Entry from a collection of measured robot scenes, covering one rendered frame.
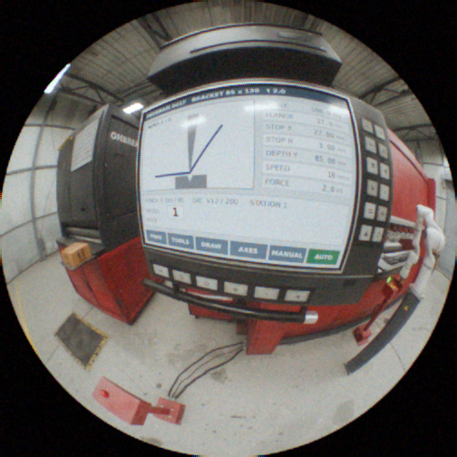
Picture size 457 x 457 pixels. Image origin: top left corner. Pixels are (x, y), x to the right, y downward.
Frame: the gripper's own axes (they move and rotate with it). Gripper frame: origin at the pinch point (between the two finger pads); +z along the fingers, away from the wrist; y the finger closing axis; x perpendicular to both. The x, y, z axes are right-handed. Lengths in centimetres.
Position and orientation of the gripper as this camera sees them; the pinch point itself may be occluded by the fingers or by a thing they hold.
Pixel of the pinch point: (400, 280)
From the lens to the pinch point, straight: 181.1
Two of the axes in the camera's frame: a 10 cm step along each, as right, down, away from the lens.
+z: -0.1, 9.4, 3.5
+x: 9.8, 0.8, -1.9
